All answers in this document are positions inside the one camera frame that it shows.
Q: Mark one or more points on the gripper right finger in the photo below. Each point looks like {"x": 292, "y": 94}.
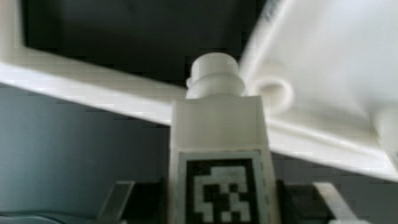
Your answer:
{"x": 314, "y": 205}

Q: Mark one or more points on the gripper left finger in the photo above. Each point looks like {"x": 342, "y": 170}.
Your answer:
{"x": 134, "y": 204}

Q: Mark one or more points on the white table leg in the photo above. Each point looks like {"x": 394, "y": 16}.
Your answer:
{"x": 223, "y": 189}

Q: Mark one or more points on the white square tabletop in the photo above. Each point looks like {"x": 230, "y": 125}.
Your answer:
{"x": 322, "y": 53}

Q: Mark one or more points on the white U-shaped fence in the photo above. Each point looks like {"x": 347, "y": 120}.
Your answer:
{"x": 136, "y": 96}

